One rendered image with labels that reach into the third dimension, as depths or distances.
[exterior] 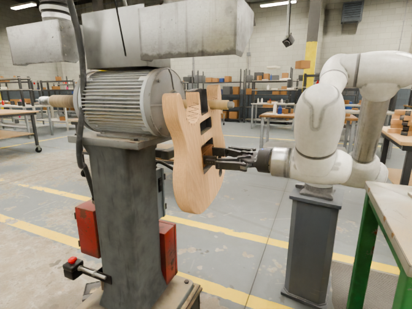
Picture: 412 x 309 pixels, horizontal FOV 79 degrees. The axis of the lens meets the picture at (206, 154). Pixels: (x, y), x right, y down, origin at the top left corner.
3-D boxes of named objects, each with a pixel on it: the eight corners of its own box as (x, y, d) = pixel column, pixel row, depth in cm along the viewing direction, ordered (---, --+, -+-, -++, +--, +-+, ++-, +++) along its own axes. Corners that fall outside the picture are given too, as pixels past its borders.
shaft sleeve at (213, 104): (180, 97, 89) (184, 102, 92) (178, 105, 89) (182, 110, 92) (227, 98, 82) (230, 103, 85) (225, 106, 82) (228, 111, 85)
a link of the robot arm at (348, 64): (318, 66, 98) (358, 64, 91) (325, 47, 109) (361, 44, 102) (317, 95, 106) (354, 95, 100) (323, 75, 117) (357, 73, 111)
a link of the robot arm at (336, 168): (292, 162, 80) (293, 130, 72) (347, 167, 74) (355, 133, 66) (289, 188, 73) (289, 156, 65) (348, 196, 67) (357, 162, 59)
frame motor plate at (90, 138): (67, 142, 102) (66, 133, 101) (110, 133, 123) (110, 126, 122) (138, 150, 88) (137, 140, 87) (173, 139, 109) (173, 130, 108)
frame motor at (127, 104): (72, 137, 99) (62, 68, 93) (119, 127, 123) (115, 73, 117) (157, 145, 83) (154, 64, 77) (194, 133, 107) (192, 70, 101)
